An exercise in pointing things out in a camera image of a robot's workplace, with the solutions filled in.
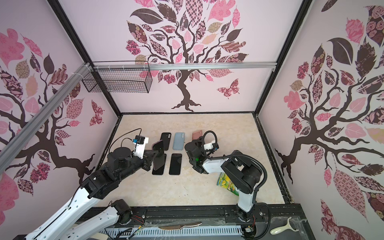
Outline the green yellow candy bag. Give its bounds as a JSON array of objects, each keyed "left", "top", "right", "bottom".
[{"left": 217, "top": 173, "right": 239, "bottom": 196}]

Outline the black smartphone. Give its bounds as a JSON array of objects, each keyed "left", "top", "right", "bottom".
[{"left": 152, "top": 165, "right": 165, "bottom": 176}]

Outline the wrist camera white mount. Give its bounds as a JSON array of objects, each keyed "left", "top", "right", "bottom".
[
  {"left": 204, "top": 141, "right": 219, "bottom": 152},
  {"left": 133, "top": 135, "right": 149, "bottom": 159}
]

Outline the aluminium rail back wall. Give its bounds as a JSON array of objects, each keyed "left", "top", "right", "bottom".
[{"left": 93, "top": 62, "right": 277, "bottom": 71}]

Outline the wooden knife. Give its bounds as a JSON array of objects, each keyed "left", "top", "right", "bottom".
[{"left": 159, "top": 222, "right": 202, "bottom": 231}]

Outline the light blue phone case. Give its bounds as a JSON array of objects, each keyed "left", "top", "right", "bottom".
[{"left": 173, "top": 132, "right": 185, "bottom": 151}]

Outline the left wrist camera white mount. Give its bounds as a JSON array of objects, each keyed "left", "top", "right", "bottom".
[{"left": 133, "top": 135, "right": 149, "bottom": 159}]

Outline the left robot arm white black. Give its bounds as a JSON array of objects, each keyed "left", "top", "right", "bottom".
[{"left": 15, "top": 147, "right": 160, "bottom": 240}]

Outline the aluminium rail left wall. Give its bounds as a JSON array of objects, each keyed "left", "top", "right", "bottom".
[{"left": 1, "top": 63, "right": 92, "bottom": 173}]

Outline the black wire basket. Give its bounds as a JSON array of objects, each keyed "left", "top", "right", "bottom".
[{"left": 82, "top": 60, "right": 153, "bottom": 94}]

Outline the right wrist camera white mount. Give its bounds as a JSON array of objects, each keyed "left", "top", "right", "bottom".
[{"left": 204, "top": 141, "right": 219, "bottom": 152}]

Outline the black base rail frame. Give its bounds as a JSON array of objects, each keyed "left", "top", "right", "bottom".
[{"left": 76, "top": 204, "right": 315, "bottom": 240}]

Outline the white perforated cable tray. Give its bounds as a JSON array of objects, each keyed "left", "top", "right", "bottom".
[{"left": 99, "top": 226, "right": 242, "bottom": 239}]

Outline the pink phone case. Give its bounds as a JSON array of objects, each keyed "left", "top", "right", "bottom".
[{"left": 192, "top": 130, "right": 203, "bottom": 140}]

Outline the black phone case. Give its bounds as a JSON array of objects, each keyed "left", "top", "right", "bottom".
[{"left": 160, "top": 132, "right": 172, "bottom": 151}]

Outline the aluminium rail wall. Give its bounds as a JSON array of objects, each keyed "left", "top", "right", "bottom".
[
  {"left": 93, "top": 62, "right": 277, "bottom": 71},
  {"left": 1, "top": 63, "right": 92, "bottom": 173}
]

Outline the black phone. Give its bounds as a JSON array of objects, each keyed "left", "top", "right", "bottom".
[
  {"left": 152, "top": 140, "right": 166, "bottom": 171},
  {"left": 169, "top": 154, "right": 183, "bottom": 176}
]

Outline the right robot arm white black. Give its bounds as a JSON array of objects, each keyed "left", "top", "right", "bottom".
[{"left": 185, "top": 139, "right": 268, "bottom": 222}]

